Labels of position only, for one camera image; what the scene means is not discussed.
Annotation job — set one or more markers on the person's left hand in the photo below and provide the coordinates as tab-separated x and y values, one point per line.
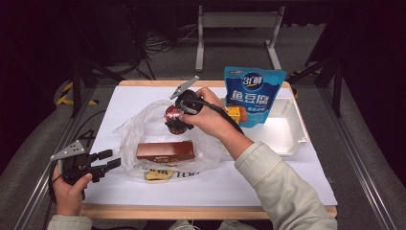
68	199

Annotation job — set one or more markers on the person's right hand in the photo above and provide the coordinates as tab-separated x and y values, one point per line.
210	119

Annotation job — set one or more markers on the white metal stand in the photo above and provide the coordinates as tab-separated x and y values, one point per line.
239	19

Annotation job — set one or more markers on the blue snack pouch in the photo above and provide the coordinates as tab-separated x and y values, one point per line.
255	96

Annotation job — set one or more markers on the dark jar with red lid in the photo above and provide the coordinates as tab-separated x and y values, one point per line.
172	113

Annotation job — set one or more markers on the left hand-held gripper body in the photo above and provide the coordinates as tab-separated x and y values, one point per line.
75	164

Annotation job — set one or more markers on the translucent smiley plastic bag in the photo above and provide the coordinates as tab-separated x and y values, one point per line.
143	127

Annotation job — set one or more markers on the white plastic tray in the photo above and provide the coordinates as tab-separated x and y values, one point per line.
281	134

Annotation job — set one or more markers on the brown biscuit box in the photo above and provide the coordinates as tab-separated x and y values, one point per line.
166	150

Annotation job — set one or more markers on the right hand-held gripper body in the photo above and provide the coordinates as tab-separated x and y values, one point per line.
190	99

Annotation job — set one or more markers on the yellow black hazard tape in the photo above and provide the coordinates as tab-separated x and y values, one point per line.
303	73
63	96

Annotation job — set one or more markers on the aluminium floor rail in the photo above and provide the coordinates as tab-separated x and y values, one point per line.
360	172
38	191

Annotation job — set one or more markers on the person's legs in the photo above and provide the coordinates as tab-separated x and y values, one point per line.
185	226

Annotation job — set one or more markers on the white board sheet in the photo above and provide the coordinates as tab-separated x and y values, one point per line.
207	188

